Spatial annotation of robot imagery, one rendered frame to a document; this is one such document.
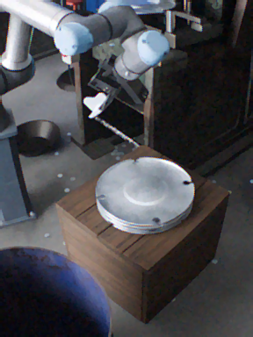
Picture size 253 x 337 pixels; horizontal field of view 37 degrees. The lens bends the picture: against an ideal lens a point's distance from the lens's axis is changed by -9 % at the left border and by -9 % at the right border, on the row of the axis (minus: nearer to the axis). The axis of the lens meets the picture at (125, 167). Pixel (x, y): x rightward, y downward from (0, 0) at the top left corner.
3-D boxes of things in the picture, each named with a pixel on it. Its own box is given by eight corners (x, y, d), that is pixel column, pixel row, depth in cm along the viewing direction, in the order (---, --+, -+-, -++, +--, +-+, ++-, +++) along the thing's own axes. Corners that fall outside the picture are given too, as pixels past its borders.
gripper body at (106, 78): (97, 66, 108) (115, 47, 97) (123, 80, 110) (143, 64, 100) (86, 86, 105) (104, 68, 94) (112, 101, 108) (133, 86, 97)
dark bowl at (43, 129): (22, 173, 188) (19, 161, 184) (-1, 146, 206) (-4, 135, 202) (72, 147, 202) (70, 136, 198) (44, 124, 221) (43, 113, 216)
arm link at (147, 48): (158, 22, 85) (178, 51, 86) (136, 41, 95) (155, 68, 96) (133, 32, 82) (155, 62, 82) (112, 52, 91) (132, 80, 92)
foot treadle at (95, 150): (94, 168, 172) (93, 159, 169) (80, 157, 178) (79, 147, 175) (191, 118, 200) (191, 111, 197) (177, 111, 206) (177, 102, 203)
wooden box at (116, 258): (145, 325, 124) (148, 270, 102) (70, 267, 145) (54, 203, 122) (214, 257, 146) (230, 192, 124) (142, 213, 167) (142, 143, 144)
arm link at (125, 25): (96, 1, 80) (122, 38, 81) (129, -9, 86) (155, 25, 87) (80, 18, 87) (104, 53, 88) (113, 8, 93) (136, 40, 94)
